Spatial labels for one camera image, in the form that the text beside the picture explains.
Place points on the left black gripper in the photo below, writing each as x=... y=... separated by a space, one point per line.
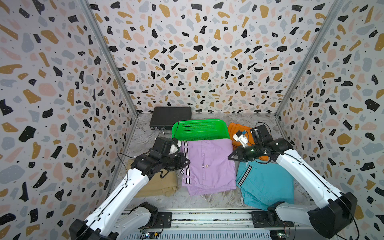
x=181 y=157

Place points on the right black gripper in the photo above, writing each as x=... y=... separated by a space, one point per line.
x=240 y=155

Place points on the orange pants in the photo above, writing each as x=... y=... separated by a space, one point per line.
x=259 y=135

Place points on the purple pants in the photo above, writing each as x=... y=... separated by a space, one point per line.
x=210 y=171

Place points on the tan pants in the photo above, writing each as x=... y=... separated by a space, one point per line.
x=160 y=187

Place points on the teal pants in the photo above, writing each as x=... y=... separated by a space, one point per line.
x=264 y=185

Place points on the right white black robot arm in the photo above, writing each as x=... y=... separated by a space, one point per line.
x=334 y=210

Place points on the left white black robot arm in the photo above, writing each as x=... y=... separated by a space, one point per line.
x=107 y=221

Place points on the green plastic basket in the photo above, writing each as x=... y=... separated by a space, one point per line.
x=197 y=130

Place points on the black flat box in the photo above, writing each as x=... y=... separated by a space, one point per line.
x=163 y=118

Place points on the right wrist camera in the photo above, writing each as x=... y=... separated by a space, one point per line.
x=242 y=137

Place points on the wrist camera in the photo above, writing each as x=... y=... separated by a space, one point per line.
x=242 y=137
x=166 y=146

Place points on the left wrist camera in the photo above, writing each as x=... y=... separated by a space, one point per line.
x=166 y=146

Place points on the left aluminium corner post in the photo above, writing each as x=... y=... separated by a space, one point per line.
x=85 y=6

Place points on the aluminium corner post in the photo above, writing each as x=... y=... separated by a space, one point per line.
x=85 y=6
x=335 y=8

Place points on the right aluminium corner post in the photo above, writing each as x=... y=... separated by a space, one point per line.
x=335 y=8

